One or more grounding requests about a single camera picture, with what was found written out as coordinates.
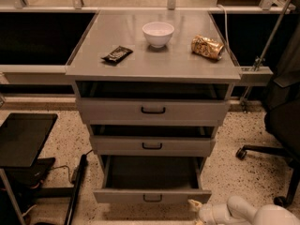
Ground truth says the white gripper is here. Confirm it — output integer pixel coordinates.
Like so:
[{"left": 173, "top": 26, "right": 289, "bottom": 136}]
[{"left": 187, "top": 199, "right": 233, "bottom": 225}]

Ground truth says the grey bottom drawer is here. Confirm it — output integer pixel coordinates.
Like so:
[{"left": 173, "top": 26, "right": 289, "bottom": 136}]
[{"left": 94, "top": 156, "right": 212, "bottom": 203}]

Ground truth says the grey drawer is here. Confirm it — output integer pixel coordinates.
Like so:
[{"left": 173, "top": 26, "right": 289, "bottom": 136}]
[
  {"left": 90, "top": 125, "right": 216, "bottom": 157},
  {"left": 75, "top": 81, "right": 229, "bottom": 127},
  {"left": 94, "top": 156, "right": 212, "bottom": 203}
]

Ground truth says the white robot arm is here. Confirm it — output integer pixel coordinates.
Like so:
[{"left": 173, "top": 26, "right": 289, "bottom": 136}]
[{"left": 188, "top": 196, "right": 300, "bottom": 225}]

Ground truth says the grey middle drawer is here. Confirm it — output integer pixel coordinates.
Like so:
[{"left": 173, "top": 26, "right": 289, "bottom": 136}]
[{"left": 90, "top": 125, "right": 216, "bottom": 157}]

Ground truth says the grey drawer cabinet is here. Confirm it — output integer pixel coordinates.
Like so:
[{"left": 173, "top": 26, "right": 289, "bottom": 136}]
[{"left": 65, "top": 8, "right": 243, "bottom": 173}]

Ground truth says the grey top drawer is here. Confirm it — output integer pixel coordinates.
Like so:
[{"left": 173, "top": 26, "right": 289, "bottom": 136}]
[{"left": 75, "top": 81, "right": 229, "bottom": 127}]

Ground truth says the metal tripod rod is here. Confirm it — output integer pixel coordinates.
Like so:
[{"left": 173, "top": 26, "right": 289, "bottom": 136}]
[{"left": 240, "top": 0, "right": 293, "bottom": 105}]

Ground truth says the black pole on floor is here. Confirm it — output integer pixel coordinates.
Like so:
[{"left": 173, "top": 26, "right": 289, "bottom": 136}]
[{"left": 64, "top": 154, "right": 87, "bottom": 225}]

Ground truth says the black office chair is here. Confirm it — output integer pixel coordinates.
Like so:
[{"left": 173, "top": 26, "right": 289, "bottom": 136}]
[{"left": 235, "top": 23, "right": 300, "bottom": 207}]

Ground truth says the crushed gold can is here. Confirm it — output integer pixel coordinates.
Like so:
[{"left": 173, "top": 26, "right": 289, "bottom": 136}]
[{"left": 191, "top": 35, "right": 224, "bottom": 60}]

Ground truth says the dark chocolate bar wrapper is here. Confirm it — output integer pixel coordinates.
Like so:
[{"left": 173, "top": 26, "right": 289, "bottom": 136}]
[{"left": 103, "top": 46, "right": 133, "bottom": 64}]

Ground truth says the white bowl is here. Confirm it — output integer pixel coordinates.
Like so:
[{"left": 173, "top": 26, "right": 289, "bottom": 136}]
[{"left": 142, "top": 22, "right": 174, "bottom": 48}]

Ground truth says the white cable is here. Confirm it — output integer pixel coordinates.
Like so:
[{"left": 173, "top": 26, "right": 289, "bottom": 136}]
[{"left": 217, "top": 4, "right": 232, "bottom": 56}]

